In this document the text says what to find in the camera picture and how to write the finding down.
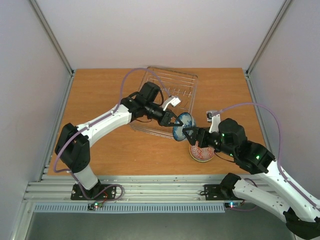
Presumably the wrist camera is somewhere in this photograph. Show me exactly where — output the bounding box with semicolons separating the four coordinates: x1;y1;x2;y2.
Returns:
161;96;181;111
206;110;221;133

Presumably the left circuit board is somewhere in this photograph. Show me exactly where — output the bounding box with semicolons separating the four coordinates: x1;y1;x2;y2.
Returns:
87;202;104;211

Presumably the aluminium rail frame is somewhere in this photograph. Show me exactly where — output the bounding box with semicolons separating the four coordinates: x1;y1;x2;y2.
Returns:
11;0;294;240

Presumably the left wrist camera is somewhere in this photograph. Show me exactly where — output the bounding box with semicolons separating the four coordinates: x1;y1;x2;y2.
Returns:
161;96;181;111

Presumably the red patterned bowl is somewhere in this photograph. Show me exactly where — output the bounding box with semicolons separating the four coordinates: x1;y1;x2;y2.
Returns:
189;145;215;156

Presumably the blue floral bowl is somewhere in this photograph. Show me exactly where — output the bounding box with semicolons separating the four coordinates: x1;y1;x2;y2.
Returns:
172;112;196;142

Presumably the right circuit board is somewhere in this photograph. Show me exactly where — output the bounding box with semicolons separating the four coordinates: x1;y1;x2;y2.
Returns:
224;201;242;209

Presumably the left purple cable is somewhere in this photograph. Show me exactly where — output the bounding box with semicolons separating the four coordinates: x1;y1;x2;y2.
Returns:
54;67;173;201

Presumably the circuit board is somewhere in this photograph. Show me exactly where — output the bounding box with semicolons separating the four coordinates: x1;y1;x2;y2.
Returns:
224;201;242;209
87;202;104;211

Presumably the yellow sun bowl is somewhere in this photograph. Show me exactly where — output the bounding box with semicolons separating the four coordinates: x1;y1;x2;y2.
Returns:
190;154;214;163

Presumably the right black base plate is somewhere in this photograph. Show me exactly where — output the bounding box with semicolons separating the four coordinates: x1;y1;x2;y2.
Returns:
203;184;243;201

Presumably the blue slotted cable duct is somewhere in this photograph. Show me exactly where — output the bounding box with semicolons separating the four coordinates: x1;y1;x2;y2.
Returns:
33;202;225;214

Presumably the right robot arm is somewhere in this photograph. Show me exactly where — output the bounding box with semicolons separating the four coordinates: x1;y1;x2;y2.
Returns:
182;118;320;240

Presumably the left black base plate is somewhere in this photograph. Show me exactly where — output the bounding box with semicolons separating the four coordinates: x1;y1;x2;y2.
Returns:
70;184;117;201

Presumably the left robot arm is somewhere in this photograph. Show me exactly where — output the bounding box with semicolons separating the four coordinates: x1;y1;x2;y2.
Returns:
54;81;183;199

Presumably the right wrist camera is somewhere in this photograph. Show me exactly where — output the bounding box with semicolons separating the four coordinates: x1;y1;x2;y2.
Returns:
206;110;221;133

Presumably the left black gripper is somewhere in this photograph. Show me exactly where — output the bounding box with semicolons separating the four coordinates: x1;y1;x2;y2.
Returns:
145;101;184;127

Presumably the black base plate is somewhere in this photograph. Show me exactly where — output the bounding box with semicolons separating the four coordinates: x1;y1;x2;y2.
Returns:
70;184;117;201
203;184;243;201

